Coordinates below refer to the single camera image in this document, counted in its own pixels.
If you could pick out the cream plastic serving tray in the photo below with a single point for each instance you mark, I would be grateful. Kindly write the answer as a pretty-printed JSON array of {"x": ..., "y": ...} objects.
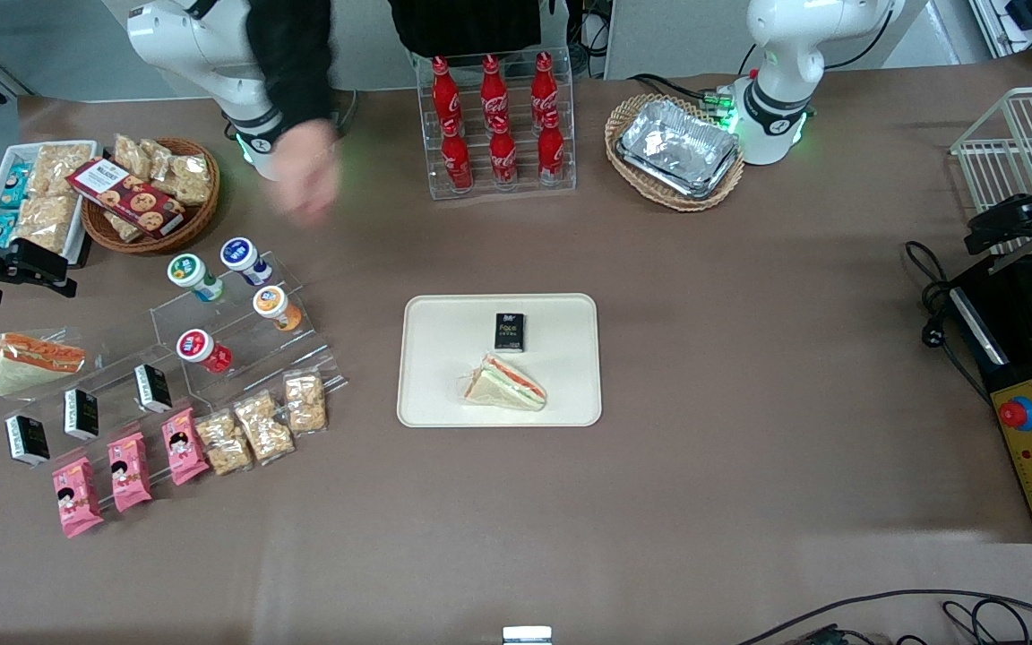
[{"x": 444, "y": 358}]

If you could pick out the clear acrylic stepped gum stand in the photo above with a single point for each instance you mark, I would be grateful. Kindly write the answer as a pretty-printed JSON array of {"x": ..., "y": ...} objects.
[{"x": 265, "y": 354}]

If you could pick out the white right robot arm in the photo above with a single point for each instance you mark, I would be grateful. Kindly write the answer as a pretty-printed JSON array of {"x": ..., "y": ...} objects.
[{"x": 184, "y": 45}]

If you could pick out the red cookie box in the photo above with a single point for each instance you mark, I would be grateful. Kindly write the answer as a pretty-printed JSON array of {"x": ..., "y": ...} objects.
[{"x": 126, "y": 197}]

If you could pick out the red cola bottle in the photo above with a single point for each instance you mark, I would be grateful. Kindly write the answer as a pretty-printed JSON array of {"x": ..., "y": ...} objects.
[
  {"x": 444, "y": 90},
  {"x": 551, "y": 150},
  {"x": 493, "y": 85},
  {"x": 455, "y": 159},
  {"x": 503, "y": 154},
  {"x": 543, "y": 82}
]

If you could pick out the blue snack packet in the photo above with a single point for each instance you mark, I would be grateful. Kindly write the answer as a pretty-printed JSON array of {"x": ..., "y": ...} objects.
[
  {"x": 4, "y": 228},
  {"x": 14, "y": 185}
]

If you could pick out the clear nut cracker packet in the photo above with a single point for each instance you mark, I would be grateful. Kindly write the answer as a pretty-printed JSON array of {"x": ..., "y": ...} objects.
[
  {"x": 46, "y": 222},
  {"x": 59, "y": 166}
]

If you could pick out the person bare hand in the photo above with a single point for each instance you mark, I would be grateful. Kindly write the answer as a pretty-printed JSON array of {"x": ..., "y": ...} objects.
[{"x": 308, "y": 170}]

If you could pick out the red emergency stop button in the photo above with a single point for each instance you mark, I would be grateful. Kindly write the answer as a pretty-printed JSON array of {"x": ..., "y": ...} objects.
[{"x": 1019, "y": 413}]

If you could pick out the person forearm black sleeve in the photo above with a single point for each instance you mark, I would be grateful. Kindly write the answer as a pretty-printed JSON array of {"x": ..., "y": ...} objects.
[{"x": 288, "y": 63}]

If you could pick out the small white device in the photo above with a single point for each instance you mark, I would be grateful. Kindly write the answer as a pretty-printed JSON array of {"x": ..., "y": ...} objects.
[{"x": 527, "y": 636}]

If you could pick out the clear acrylic stepped box stand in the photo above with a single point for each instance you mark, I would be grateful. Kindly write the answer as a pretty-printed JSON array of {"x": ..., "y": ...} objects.
[{"x": 113, "y": 376}]

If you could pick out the oval light wicker basket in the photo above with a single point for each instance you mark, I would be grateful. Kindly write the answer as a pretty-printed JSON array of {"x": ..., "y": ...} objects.
[{"x": 632, "y": 175}]

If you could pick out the black machine housing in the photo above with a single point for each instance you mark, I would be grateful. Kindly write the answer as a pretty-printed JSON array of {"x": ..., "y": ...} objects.
[{"x": 1018, "y": 340}]

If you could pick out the wrapped triangle sandwich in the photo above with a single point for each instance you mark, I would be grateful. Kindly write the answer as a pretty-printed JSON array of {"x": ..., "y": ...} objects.
[
  {"x": 32, "y": 363},
  {"x": 505, "y": 385}
]

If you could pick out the clear acrylic bottle rack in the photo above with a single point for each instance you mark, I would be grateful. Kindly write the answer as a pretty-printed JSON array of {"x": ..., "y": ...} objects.
[{"x": 426, "y": 184}]

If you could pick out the silver foil container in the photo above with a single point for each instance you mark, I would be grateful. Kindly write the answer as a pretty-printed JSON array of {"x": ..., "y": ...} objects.
[
  {"x": 677, "y": 139},
  {"x": 691, "y": 190}
]

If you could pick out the small black carton box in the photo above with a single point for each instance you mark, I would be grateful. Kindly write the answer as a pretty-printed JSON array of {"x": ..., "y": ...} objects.
[
  {"x": 153, "y": 387},
  {"x": 81, "y": 413},
  {"x": 28, "y": 439},
  {"x": 509, "y": 331}
]

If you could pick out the round brown wicker basket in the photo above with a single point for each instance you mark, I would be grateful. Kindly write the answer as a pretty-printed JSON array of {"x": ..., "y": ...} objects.
[{"x": 198, "y": 219}]

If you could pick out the red cap gum bottle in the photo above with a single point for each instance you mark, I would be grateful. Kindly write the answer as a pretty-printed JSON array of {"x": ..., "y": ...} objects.
[{"x": 202, "y": 349}]

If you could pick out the pink snack packet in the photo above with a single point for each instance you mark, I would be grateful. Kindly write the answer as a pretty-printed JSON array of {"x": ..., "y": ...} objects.
[
  {"x": 129, "y": 471},
  {"x": 77, "y": 495},
  {"x": 184, "y": 445}
]

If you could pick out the blue cap gum bottle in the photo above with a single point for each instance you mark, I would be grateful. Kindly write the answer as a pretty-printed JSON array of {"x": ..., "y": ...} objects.
[{"x": 243, "y": 258}]

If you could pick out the clear snack bag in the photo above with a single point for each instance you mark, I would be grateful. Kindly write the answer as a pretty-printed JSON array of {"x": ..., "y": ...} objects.
[
  {"x": 180, "y": 172},
  {"x": 122, "y": 228},
  {"x": 133, "y": 155}
]

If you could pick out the standing person body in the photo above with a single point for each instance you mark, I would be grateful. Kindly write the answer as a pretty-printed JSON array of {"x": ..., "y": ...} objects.
[{"x": 467, "y": 22}]

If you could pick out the green cap gum bottle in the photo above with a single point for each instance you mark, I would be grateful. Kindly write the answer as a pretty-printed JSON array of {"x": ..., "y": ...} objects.
[{"x": 194, "y": 276}]

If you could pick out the aluminium frame shelf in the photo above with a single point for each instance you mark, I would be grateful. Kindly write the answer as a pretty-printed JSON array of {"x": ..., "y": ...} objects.
[{"x": 1031, "y": 18}]

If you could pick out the clear peanut brittle packet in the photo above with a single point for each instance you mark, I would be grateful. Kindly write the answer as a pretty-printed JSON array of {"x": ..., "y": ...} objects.
[
  {"x": 263, "y": 427},
  {"x": 225, "y": 442},
  {"x": 305, "y": 402}
]

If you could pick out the orange cap gum bottle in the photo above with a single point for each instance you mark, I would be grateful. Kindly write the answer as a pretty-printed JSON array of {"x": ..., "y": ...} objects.
[{"x": 276, "y": 306}]

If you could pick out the grey metal frame bar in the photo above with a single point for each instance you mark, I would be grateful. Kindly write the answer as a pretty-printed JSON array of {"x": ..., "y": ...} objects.
[{"x": 4, "y": 76}]

